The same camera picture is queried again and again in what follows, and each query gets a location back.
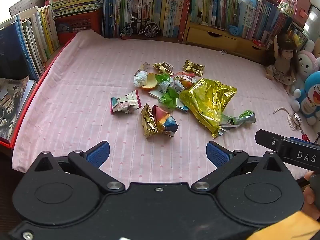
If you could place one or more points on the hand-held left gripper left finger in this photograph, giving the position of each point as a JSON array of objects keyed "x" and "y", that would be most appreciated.
[{"x": 98, "y": 153}]

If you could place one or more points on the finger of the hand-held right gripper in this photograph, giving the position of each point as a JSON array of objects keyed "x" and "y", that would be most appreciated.
[{"x": 268, "y": 140}]

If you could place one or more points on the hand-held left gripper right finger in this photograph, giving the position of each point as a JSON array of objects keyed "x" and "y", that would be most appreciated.
[{"x": 217, "y": 153}]

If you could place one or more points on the large yellow foil snack bag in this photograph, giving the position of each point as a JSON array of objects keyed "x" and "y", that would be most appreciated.
[{"x": 207, "y": 100}]

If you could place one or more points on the pink and white snack wrapper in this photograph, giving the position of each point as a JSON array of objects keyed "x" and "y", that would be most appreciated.
[{"x": 125, "y": 102}]

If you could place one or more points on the gold snack wrapper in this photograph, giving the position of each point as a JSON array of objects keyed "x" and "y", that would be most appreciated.
[
  {"x": 193, "y": 68},
  {"x": 148, "y": 121},
  {"x": 162, "y": 67}
]

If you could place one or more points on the row of upright books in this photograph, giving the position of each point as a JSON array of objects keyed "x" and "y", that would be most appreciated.
[
  {"x": 212, "y": 2},
  {"x": 32, "y": 37},
  {"x": 262, "y": 17},
  {"x": 160, "y": 7}
]

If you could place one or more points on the person's right hand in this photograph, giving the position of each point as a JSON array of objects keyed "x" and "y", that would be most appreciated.
[{"x": 309, "y": 197}]

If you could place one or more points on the green and white crumpled wrapper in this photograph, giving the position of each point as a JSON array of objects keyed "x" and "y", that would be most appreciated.
[{"x": 240, "y": 119}]

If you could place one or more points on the red yellow blue wrapper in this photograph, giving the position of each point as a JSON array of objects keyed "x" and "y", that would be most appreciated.
[{"x": 165, "y": 122}]

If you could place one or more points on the pink striped tablecloth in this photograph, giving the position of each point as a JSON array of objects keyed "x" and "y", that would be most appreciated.
[{"x": 87, "y": 92}]

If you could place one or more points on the blue cat plush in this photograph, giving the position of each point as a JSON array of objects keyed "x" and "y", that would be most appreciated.
[{"x": 310, "y": 92}]

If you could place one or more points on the green plastic wrapper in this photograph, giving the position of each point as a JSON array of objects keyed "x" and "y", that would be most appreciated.
[{"x": 170, "y": 96}]

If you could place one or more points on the white and blue twisted wrapper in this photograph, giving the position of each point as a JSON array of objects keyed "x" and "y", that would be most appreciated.
[{"x": 175, "y": 86}]

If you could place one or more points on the orange and red wrapper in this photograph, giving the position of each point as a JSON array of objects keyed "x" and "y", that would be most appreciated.
[{"x": 187, "y": 79}]

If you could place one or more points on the flat white and green packet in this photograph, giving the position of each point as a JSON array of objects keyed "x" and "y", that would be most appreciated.
[{"x": 155, "y": 94}]

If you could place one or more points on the brown-haired doll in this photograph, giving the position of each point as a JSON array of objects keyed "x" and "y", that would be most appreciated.
[{"x": 285, "y": 60}]

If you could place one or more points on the white rabbit plush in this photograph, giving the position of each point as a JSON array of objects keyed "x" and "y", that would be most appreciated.
[{"x": 306, "y": 65}]

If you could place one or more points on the crumpled white tissue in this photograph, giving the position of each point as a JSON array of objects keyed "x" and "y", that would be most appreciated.
[{"x": 141, "y": 78}]

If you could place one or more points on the orange peel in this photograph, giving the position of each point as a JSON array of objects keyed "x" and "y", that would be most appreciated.
[{"x": 151, "y": 83}]

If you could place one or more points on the red tray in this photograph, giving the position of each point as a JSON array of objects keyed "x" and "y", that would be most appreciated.
[{"x": 5, "y": 145}]

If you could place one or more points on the small red toy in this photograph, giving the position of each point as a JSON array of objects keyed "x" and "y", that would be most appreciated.
[{"x": 258, "y": 43}]

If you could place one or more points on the illustrated magazine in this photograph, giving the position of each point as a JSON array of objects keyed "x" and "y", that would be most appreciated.
[{"x": 12, "y": 105}]

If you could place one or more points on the small white clip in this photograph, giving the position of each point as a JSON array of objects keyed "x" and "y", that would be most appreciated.
[{"x": 223, "y": 52}]

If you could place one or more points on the box of coloured pens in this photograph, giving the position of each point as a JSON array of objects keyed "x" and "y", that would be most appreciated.
[{"x": 297, "y": 33}]

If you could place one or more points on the blue round toy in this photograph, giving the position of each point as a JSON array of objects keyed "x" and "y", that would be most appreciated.
[{"x": 234, "y": 30}]

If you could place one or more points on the wooden drawer organizer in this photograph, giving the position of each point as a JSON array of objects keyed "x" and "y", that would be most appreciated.
[{"x": 210, "y": 38}]

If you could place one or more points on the red plastic crate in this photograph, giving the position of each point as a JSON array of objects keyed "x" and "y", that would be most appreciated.
[{"x": 80, "y": 23}]

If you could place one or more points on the miniature black bicycle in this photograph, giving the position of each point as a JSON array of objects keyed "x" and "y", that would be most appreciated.
[{"x": 153, "y": 31}]

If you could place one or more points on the grey grid board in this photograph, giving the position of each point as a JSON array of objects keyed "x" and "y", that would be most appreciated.
[{"x": 20, "y": 8}]

